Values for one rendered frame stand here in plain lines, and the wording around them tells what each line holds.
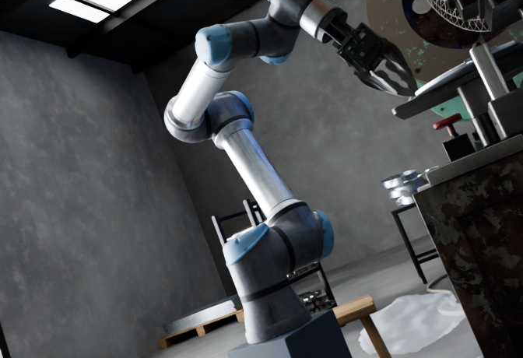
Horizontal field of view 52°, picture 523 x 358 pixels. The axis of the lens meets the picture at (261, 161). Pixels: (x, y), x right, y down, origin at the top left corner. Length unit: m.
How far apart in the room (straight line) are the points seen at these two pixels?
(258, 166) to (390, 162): 6.51
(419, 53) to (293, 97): 5.85
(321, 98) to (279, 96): 0.68
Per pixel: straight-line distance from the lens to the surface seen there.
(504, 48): 0.96
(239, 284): 1.19
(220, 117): 1.40
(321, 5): 1.04
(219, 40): 1.04
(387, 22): 2.51
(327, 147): 7.99
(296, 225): 1.23
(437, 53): 2.45
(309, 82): 8.16
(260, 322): 1.17
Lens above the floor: 0.62
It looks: 9 degrees up
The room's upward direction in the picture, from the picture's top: 22 degrees counter-clockwise
